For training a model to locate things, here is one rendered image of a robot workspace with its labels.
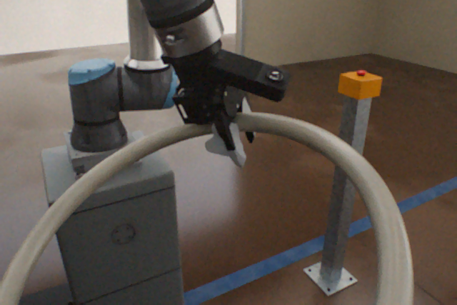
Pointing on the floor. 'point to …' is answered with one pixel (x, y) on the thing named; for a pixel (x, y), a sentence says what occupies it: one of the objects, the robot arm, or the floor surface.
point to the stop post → (341, 183)
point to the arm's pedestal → (120, 233)
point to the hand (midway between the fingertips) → (248, 148)
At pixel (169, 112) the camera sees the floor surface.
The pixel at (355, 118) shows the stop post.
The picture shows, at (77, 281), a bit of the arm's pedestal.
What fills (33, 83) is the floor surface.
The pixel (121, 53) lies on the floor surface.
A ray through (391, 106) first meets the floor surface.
